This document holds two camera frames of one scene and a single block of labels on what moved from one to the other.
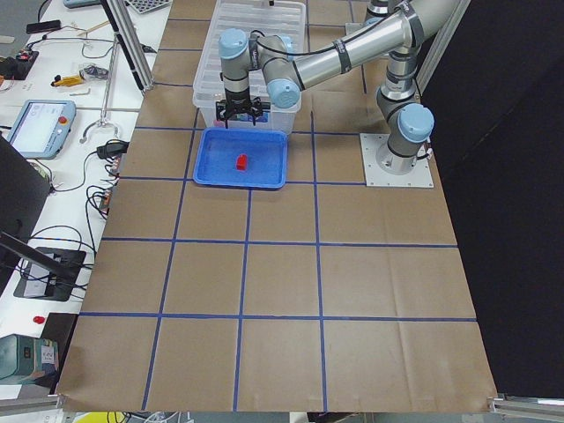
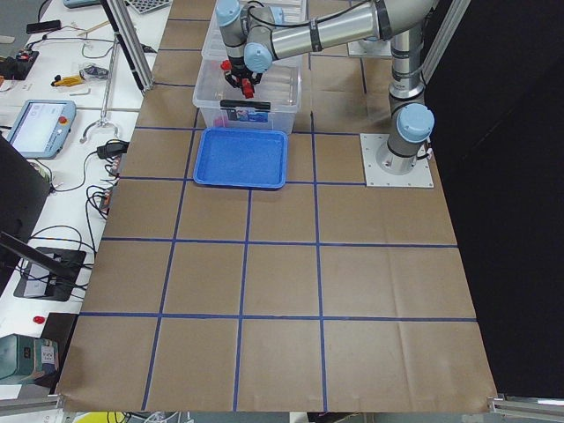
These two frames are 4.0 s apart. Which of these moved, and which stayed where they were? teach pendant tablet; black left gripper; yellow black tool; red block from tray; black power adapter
Moved: red block from tray; black left gripper
Stayed: yellow black tool; black power adapter; teach pendant tablet
